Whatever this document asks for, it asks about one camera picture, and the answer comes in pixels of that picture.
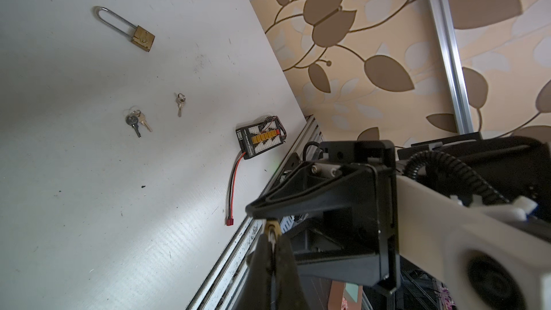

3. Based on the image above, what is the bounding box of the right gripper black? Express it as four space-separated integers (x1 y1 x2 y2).
245 141 400 293

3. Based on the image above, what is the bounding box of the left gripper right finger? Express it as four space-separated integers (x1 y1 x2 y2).
273 235 309 310

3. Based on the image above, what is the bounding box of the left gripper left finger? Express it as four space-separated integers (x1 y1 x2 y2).
233 234 273 310

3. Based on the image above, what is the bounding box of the silver key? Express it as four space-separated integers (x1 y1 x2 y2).
176 93 186 117

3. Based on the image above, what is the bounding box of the small key pair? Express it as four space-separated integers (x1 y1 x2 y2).
125 106 153 138

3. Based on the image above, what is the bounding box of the brass padlock long shackle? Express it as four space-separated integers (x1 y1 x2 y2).
94 6 155 52

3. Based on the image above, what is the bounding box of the brass padlock with key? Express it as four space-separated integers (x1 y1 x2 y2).
264 220 282 243

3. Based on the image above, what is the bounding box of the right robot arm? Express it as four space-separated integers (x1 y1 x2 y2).
246 136 550 309

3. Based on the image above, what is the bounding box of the black connector board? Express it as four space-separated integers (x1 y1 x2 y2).
235 116 287 159

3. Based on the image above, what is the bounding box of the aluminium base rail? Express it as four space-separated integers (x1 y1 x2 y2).
187 116 323 309

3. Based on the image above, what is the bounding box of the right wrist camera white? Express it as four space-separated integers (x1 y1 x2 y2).
396 176 550 309

